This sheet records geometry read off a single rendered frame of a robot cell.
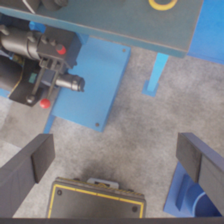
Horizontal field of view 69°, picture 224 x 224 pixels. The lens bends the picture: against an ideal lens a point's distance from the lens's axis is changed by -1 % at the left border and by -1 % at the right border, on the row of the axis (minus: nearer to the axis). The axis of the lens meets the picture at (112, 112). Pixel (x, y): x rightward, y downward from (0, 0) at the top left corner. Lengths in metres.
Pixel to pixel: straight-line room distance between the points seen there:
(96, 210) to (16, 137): 0.95
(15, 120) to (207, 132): 1.73
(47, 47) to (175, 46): 0.44
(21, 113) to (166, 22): 1.45
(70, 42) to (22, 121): 1.18
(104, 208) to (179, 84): 1.22
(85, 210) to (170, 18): 1.23
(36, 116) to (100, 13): 1.21
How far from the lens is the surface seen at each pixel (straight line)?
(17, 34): 0.78
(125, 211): 1.30
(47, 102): 0.63
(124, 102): 1.56
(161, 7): 0.58
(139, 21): 0.59
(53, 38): 0.66
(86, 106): 1.49
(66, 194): 1.36
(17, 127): 1.73
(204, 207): 1.56
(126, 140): 1.53
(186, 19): 0.61
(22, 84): 1.30
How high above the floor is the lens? 1.53
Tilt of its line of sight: 78 degrees down
